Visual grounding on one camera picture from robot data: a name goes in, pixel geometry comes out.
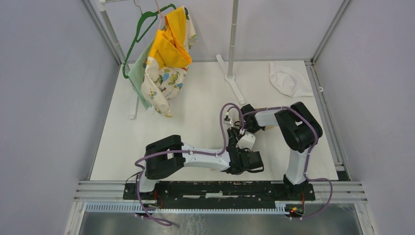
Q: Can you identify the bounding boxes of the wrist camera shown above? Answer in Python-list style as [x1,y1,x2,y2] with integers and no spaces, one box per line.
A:
[236,132,256,151]
[223,112,232,125]

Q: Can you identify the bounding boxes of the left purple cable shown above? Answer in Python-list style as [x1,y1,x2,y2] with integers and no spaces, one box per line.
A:
[134,103,245,227]

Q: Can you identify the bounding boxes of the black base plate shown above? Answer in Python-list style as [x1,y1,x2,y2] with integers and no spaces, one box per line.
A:
[123,181,316,209]

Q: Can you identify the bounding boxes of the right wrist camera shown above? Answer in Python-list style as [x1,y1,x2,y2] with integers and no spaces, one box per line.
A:
[223,112,232,125]

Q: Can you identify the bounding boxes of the white cloth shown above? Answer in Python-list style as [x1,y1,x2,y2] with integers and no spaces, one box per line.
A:
[269,62,314,98]

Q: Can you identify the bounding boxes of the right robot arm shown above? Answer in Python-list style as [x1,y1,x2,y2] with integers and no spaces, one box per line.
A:
[225,102,323,200]

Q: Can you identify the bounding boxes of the rack pole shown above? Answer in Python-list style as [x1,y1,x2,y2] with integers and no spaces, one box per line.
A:
[226,0,239,80]
[98,0,130,74]

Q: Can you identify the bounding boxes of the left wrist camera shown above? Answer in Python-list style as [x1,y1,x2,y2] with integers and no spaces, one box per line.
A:
[236,132,256,151]

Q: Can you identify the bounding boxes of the left rack pole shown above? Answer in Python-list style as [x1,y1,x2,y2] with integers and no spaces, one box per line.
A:
[98,0,130,74]

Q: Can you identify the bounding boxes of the light green printed cloth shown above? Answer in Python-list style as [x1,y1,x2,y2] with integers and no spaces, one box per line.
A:
[128,40,154,110]

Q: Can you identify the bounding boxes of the right rack pole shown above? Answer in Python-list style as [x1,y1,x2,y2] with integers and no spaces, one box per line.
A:
[226,0,239,80]

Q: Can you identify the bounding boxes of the yellow cloth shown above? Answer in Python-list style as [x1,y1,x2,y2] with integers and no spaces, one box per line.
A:
[147,6,197,69]

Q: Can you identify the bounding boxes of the beige oval tray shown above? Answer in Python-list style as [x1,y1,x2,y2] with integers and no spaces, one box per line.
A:
[254,109,278,129]

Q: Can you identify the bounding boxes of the pink clothes hanger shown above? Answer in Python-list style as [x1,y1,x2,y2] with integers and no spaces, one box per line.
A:
[155,0,164,30]

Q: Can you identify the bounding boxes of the cream printed cloth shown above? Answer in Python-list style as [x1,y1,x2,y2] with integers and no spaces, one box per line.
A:
[141,6,197,118]

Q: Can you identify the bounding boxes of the white toothed cable rail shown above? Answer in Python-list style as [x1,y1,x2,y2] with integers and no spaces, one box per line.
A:
[85,202,305,215]

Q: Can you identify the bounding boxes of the right rack foot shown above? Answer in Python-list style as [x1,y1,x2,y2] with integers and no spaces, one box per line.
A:
[216,54,246,105]

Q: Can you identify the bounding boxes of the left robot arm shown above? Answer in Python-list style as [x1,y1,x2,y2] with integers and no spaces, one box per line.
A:
[135,134,264,200]

